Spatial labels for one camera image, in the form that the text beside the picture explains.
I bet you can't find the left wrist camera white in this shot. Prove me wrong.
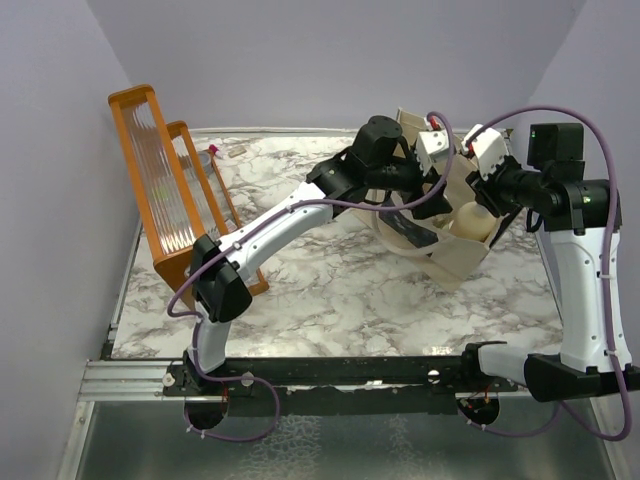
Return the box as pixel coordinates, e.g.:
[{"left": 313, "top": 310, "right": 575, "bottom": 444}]
[{"left": 415, "top": 131, "right": 450, "bottom": 173}]

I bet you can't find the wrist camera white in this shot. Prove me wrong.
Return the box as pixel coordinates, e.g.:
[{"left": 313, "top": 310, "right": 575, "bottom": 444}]
[
  {"left": 415, "top": 131, "right": 450, "bottom": 173},
  {"left": 463, "top": 124, "right": 509, "bottom": 180}
]

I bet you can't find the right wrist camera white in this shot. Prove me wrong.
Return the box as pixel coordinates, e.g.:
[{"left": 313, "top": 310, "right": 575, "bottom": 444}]
[{"left": 463, "top": 124, "right": 509, "bottom": 180}]

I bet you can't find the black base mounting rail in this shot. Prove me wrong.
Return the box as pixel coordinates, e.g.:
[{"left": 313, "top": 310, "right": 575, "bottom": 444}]
[{"left": 163, "top": 355, "right": 517, "bottom": 417}]

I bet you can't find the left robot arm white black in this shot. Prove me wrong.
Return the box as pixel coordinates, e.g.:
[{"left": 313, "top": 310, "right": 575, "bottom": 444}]
[{"left": 185, "top": 112, "right": 455, "bottom": 395}]

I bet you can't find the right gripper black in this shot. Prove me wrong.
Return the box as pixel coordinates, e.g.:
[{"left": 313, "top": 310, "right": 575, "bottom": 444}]
[{"left": 468, "top": 148, "right": 546, "bottom": 216}]

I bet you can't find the aluminium frame rail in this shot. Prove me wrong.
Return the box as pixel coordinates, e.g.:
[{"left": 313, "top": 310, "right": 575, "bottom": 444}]
[{"left": 80, "top": 356, "right": 529, "bottom": 402}]

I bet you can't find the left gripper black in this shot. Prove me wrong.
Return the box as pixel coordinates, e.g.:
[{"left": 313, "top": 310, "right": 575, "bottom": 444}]
[{"left": 366, "top": 145, "right": 452, "bottom": 218}]

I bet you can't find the beige pump lotion bottle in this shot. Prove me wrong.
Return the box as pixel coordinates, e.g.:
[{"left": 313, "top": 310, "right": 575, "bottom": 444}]
[{"left": 449, "top": 201, "right": 497, "bottom": 242}]

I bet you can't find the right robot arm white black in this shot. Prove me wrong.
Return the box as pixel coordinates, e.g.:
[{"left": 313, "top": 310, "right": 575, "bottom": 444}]
[{"left": 459, "top": 123, "right": 639, "bottom": 402}]

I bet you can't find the grey tape roll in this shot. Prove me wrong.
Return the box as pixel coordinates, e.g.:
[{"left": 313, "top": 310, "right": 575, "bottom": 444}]
[{"left": 198, "top": 151, "right": 214, "bottom": 176}]

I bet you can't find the beige canvas tote bag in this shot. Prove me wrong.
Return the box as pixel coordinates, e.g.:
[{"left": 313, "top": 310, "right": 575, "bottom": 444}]
[{"left": 354, "top": 108, "right": 519, "bottom": 292}]

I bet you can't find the short orange wooden rack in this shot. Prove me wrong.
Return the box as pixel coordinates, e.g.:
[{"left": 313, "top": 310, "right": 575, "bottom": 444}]
[{"left": 150, "top": 121, "right": 241, "bottom": 292}]

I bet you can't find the small pink white tube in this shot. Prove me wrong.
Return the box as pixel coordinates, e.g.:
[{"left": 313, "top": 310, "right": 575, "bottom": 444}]
[{"left": 208, "top": 144, "right": 222, "bottom": 157}]

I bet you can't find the tall orange wooden rack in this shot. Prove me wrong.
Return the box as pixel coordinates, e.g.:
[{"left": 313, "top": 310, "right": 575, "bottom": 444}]
[{"left": 108, "top": 84, "right": 205, "bottom": 307}]

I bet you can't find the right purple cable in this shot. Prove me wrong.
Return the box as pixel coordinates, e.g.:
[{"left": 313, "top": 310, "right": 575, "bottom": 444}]
[{"left": 462, "top": 104, "right": 634, "bottom": 442}]

